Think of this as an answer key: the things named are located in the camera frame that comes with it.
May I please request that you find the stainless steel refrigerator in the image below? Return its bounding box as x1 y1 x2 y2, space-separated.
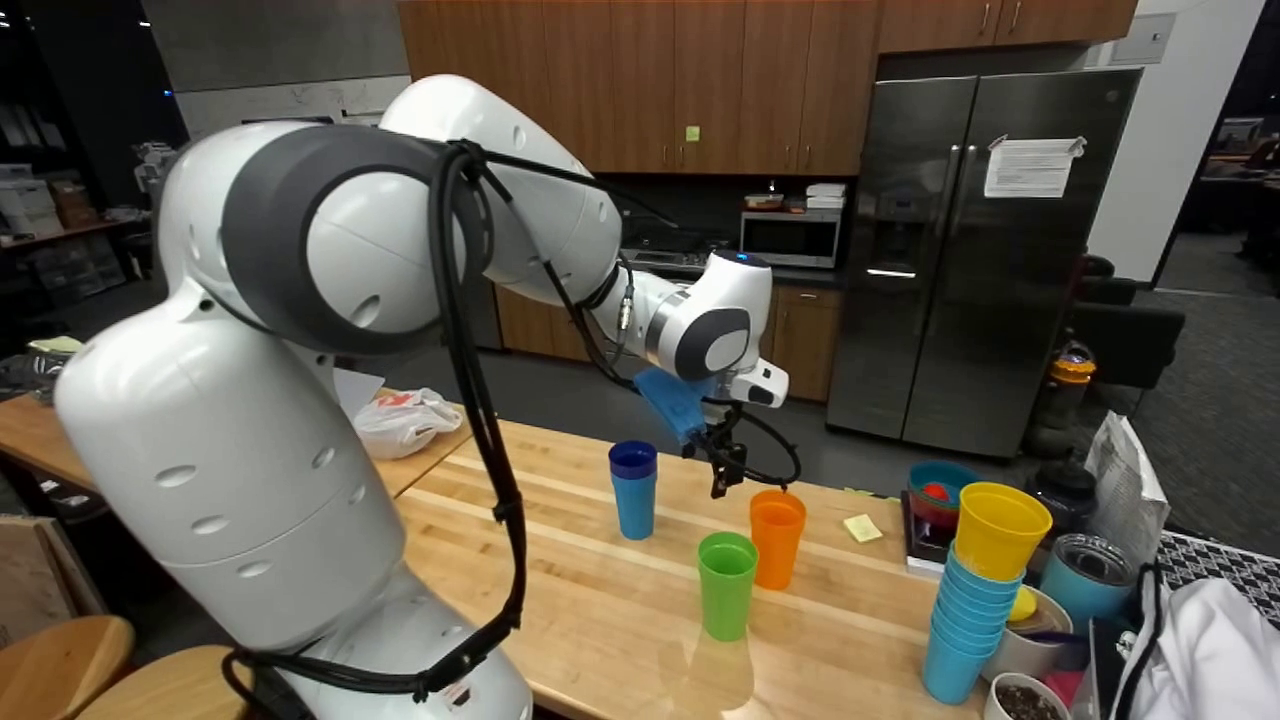
827 72 1141 460

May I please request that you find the silver microwave oven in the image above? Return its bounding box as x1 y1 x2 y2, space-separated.
739 212 840 270

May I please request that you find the stack of light blue cups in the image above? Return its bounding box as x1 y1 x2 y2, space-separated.
919 556 1019 705

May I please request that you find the paper on refrigerator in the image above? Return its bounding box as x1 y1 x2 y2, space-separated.
985 139 1082 201

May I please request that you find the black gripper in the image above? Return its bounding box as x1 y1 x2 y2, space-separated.
684 402 748 496

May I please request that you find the light blue plastic cup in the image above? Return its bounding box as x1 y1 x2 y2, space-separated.
613 475 654 539

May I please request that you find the yellow plastic cup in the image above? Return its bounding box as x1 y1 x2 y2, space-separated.
952 479 1051 580

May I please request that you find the orange plastic cup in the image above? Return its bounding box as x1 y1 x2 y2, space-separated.
748 493 809 591

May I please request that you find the green plastic cup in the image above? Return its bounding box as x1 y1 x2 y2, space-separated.
697 530 755 641

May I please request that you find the yellow sticky note pad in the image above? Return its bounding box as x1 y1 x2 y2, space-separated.
845 516 884 544

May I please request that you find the teal bowl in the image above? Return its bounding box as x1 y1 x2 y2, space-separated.
906 460 975 493

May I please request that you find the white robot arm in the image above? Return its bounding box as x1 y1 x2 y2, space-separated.
52 72 789 720

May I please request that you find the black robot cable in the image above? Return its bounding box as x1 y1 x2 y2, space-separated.
218 136 809 720

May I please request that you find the white plastic bag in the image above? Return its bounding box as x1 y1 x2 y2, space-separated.
357 389 464 460

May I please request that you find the dark blue plastic cup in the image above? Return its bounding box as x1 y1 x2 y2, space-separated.
606 440 654 479

